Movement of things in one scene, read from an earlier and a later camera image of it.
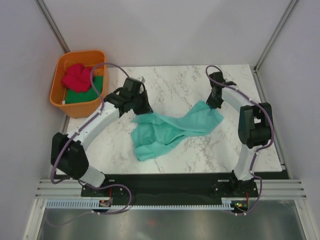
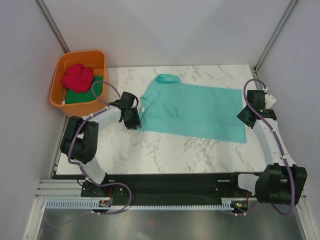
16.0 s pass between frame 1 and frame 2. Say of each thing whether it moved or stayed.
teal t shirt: moved
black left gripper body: moved
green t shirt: stayed
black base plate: stayed
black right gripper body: moved
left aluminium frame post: stayed
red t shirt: stayed
